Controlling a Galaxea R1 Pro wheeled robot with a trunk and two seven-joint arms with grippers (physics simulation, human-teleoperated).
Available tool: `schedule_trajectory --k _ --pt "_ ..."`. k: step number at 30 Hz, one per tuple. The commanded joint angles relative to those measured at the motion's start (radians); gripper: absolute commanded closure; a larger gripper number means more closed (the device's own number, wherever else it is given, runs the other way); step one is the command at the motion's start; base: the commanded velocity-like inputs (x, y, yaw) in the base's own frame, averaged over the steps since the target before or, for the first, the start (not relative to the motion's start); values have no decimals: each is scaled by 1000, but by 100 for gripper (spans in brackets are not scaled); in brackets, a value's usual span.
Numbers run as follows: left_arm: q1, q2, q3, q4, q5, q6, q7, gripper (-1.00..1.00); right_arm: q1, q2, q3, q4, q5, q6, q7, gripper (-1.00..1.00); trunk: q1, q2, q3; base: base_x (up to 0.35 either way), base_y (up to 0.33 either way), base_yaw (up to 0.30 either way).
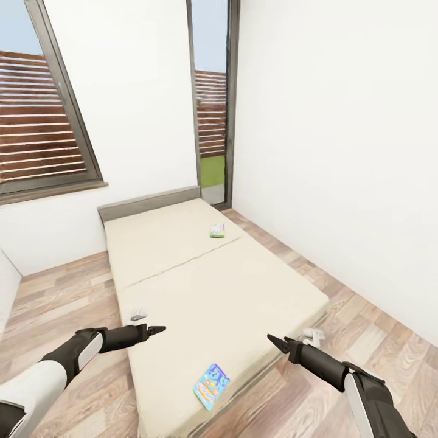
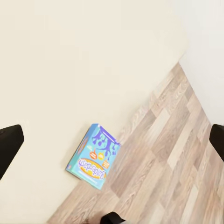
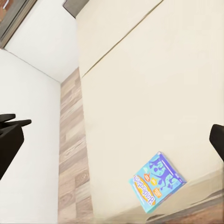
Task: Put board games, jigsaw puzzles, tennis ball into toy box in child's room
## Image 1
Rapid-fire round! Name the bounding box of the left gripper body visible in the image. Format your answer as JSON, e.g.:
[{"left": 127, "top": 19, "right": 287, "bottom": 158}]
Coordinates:
[{"left": 116, "top": 323, "right": 148, "bottom": 351}]

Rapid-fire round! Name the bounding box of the board game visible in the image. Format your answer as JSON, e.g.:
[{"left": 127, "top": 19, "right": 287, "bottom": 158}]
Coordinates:
[
  {"left": 210, "top": 223, "right": 224, "bottom": 238},
  {"left": 193, "top": 362, "right": 231, "bottom": 412}
]

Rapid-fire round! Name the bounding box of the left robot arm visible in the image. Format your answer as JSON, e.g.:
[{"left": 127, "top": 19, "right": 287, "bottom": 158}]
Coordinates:
[{"left": 0, "top": 308, "right": 166, "bottom": 438}]

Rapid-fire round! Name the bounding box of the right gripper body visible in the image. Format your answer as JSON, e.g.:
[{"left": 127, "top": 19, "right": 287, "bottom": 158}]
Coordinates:
[{"left": 288, "top": 340, "right": 330, "bottom": 381}]

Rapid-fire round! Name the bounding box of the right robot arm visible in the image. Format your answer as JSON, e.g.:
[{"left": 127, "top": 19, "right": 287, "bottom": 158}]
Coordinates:
[{"left": 267, "top": 328, "right": 418, "bottom": 438}]

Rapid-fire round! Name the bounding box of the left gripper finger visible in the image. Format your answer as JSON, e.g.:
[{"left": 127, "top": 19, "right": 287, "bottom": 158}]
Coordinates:
[{"left": 147, "top": 326, "right": 166, "bottom": 339}]

